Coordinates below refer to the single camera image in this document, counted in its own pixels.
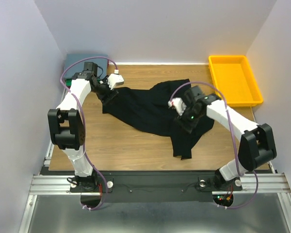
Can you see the yellow plastic tray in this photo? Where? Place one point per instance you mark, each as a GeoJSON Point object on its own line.
{"type": "Point", "coordinates": [233, 77]}

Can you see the folded green t-shirt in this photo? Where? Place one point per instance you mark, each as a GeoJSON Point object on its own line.
{"type": "Point", "coordinates": [68, 82]}

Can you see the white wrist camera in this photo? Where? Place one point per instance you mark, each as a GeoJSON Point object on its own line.
{"type": "Point", "coordinates": [115, 80]}
{"type": "Point", "coordinates": [177, 104]}

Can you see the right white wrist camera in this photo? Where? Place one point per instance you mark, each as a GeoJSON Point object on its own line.
{"type": "Point", "coordinates": [177, 104]}

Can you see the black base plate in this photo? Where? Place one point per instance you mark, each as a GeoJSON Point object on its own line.
{"type": "Point", "coordinates": [153, 186]}

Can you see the folded grey-blue t-shirt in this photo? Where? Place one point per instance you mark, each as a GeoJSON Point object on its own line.
{"type": "Point", "coordinates": [71, 58]}

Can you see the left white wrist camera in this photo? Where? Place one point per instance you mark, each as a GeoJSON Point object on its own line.
{"type": "Point", "coordinates": [115, 80]}

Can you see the black t-shirt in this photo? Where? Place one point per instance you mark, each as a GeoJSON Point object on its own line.
{"type": "Point", "coordinates": [148, 111]}

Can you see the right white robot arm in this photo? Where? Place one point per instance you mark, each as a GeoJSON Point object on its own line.
{"type": "Point", "coordinates": [257, 143]}

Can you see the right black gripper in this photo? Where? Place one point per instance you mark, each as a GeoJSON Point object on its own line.
{"type": "Point", "coordinates": [186, 124]}

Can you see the aluminium mounting rail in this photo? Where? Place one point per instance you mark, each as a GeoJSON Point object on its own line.
{"type": "Point", "coordinates": [268, 183]}

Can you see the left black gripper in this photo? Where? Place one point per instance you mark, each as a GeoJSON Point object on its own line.
{"type": "Point", "coordinates": [109, 94]}

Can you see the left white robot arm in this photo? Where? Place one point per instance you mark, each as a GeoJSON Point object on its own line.
{"type": "Point", "coordinates": [67, 122]}

